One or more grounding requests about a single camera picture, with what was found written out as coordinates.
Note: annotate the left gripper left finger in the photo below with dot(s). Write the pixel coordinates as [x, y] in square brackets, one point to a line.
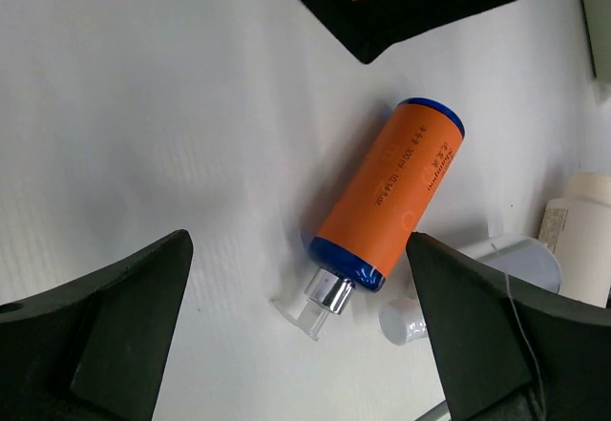
[96, 348]

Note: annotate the cream white bottle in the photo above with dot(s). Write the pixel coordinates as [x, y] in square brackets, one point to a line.
[576, 229]

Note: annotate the silver metallic bottle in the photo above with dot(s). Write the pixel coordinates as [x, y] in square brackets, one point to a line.
[456, 291]

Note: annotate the orange bottle silver pump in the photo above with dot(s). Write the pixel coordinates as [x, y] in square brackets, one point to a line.
[361, 239]

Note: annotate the green bottle white cap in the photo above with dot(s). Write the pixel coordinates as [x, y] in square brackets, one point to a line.
[597, 18]

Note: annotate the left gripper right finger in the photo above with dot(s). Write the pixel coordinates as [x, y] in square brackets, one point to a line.
[556, 366]

